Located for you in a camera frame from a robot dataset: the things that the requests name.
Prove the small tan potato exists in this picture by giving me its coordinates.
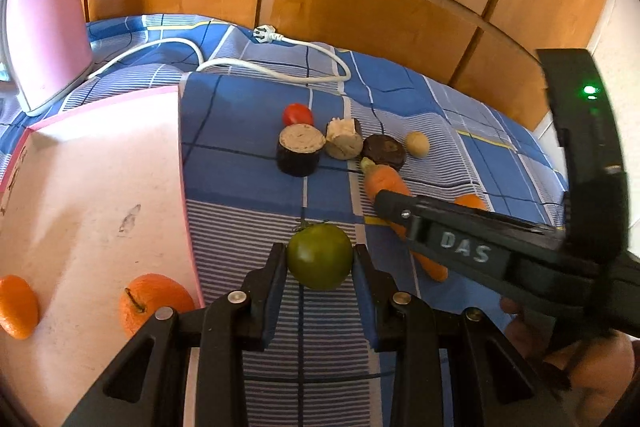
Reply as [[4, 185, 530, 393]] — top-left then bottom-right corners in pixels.
[[405, 132, 431, 158]]

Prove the red tomato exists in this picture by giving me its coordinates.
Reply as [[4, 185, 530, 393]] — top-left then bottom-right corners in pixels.
[[282, 103, 315, 128]]

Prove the pink box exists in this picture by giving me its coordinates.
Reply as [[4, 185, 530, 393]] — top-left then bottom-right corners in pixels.
[[0, 86, 207, 427]]

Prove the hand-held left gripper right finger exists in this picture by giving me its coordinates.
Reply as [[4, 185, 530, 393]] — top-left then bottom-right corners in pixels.
[[352, 244, 576, 427]]

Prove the green tomato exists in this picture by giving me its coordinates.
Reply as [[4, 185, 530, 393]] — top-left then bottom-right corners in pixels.
[[286, 223, 354, 292]]

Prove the white power cable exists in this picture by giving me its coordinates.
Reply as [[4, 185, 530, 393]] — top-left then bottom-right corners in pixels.
[[87, 25, 352, 84]]

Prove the orange carrot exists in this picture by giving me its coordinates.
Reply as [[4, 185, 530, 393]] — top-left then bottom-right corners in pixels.
[[361, 158, 449, 283]]

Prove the dark eggplant chunk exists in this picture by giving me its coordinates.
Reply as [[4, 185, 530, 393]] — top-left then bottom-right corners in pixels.
[[276, 123, 325, 178]]

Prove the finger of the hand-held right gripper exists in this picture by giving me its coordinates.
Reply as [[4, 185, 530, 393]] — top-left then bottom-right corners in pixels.
[[414, 196, 567, 254], [374, 188, 568, 315]]

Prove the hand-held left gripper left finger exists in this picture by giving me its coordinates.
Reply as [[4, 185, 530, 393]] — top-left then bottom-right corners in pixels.
[[62, 243, 288, 427]]

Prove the pink box lid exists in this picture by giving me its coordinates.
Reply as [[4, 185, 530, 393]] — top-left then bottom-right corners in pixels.
[[0, 0, 94, 118]]

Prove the person's right hand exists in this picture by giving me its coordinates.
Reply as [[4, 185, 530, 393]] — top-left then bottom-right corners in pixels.
[[500, 297, 637, 427]]

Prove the dark round eggplant slice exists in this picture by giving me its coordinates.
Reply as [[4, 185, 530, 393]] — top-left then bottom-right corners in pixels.
[[362, 134, 407, 172]]

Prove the blue plaid bed sheet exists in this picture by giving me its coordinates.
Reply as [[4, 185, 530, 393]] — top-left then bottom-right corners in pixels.
[[0, 13, 571, 427]]

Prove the beige eggplant chunk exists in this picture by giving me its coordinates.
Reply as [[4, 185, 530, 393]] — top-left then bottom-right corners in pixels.
[[325, 118, 364, 159]]

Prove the orange mandarin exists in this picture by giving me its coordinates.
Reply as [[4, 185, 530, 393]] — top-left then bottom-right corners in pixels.
[[454, 194, 488, 212], [0, 275, 40, 340], [119, 273, 196, 338]]

